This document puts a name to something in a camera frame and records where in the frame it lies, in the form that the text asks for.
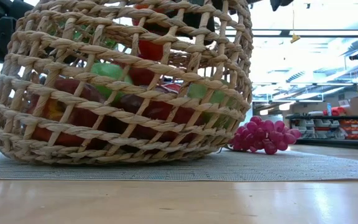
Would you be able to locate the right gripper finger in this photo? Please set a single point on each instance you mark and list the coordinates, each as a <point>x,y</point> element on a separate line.
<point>194,20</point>

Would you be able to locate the green pear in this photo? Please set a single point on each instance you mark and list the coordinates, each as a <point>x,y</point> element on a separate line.
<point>200,91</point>

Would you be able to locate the dark maroon round fruit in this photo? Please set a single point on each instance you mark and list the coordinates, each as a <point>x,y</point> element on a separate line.
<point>163,112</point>

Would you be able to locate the green apple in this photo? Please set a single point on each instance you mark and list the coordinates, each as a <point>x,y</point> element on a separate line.
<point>107,71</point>

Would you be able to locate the red yellow apple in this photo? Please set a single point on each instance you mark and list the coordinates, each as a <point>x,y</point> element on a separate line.
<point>84,118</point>

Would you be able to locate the purple grape bunch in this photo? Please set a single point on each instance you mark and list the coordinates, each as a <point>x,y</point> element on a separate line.
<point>259,137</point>

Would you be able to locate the yellow hanging tag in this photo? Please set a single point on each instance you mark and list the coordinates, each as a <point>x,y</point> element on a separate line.
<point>295,38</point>

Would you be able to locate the grey woven placemat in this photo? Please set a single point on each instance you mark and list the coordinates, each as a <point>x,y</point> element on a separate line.
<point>228,169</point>

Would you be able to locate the blue bottle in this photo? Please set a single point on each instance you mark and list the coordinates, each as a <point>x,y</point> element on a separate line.
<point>329,109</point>

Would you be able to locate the black ceiling fixture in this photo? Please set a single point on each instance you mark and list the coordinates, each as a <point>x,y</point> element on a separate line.
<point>356,56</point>

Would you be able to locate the red container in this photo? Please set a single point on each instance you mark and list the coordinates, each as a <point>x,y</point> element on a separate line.
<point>337,111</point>

